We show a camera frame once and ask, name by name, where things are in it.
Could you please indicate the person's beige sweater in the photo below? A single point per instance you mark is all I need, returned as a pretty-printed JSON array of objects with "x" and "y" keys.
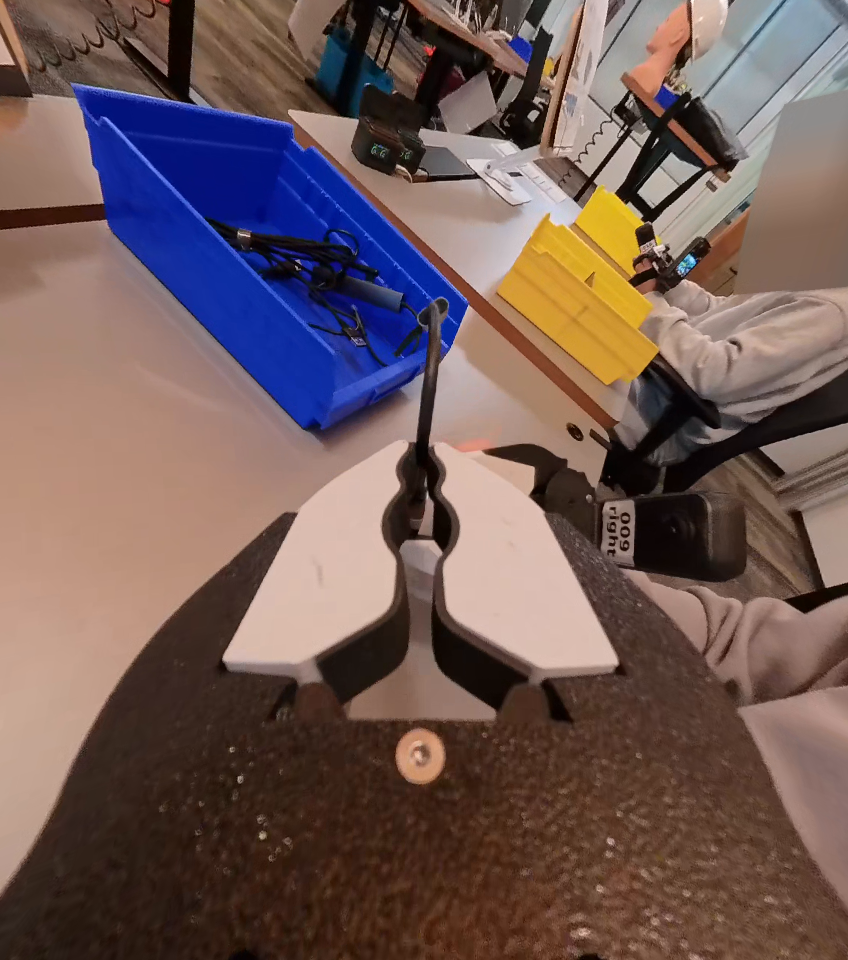
[{"x": 829, "y": 810}]

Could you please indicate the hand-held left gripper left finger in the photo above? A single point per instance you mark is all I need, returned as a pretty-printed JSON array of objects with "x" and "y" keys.
[{"x": 319, "y": 585}]

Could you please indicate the yellow plastic bin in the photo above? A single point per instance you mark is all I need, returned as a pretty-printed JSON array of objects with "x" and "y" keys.
[
  {"x": 574, "y": 315},
  {"x": 608, "y": 217}
]

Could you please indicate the teal storage box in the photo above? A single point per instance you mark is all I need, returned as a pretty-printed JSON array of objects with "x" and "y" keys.
[{"x": 349, "y": 75}]

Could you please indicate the dark laptop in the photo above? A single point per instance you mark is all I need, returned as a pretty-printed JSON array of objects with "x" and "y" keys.
[{"x": 446, "y": 161}]

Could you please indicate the person's right forearm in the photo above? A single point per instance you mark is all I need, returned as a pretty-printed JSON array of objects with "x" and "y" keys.
[{"x": 769, "y": 637}]

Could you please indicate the grey wood-edged table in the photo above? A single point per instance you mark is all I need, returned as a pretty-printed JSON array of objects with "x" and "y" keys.
[{"x": 469, "y": 225}]

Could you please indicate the mannequin head with helmet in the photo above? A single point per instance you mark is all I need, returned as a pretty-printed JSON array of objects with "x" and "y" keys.
[{"x": 694, "y": 30}]

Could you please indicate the grey desk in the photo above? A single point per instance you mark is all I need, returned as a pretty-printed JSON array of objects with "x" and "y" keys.
[{"x": 93, "y": 450}]

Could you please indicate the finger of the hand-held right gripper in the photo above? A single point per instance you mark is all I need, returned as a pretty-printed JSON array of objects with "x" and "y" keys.
[
  {"x": 520, "y": 476},
  {"x": 420, "y": 566}
]

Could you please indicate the black office chair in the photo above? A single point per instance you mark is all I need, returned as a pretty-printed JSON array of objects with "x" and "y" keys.
[{"x": 844, "y": 390}]

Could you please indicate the black battery charger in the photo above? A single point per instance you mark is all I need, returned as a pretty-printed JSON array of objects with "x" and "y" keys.
[
  {"x": 412, "y": 154},
  {"x": 375, "y": 146}
]

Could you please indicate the blue plastic bin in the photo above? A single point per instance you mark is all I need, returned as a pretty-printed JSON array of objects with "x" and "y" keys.
[{"x": 168, "y": 187}]

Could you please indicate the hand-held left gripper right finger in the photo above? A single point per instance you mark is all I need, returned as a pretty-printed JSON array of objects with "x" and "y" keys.
[{"x": 529, "y": 585}]

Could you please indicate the white document stand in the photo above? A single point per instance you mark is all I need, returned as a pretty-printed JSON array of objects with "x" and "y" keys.
[{"x": 514, "y": 180}]

